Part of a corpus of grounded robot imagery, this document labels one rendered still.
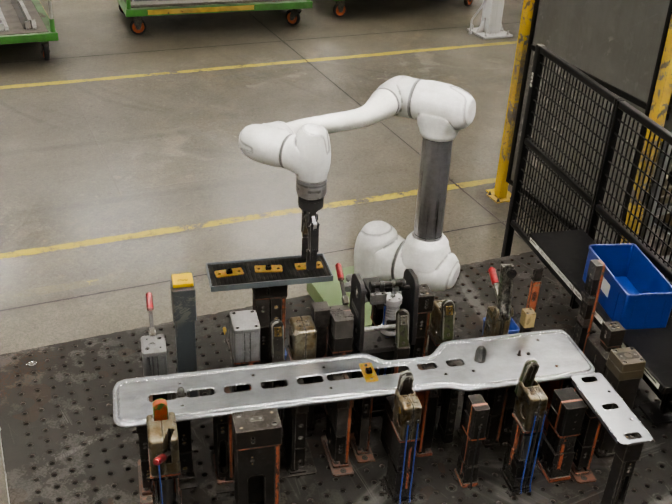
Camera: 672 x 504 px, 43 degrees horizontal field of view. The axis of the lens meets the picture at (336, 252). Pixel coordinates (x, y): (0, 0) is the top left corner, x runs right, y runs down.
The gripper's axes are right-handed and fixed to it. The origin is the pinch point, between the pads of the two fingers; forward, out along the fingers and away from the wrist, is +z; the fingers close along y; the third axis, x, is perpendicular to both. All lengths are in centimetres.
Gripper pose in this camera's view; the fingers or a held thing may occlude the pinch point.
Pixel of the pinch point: (308, 254)
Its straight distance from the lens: 261.8
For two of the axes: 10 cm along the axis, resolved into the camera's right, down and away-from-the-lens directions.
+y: 2.3, 5.0, -8.3
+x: 9.7, -0.8, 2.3
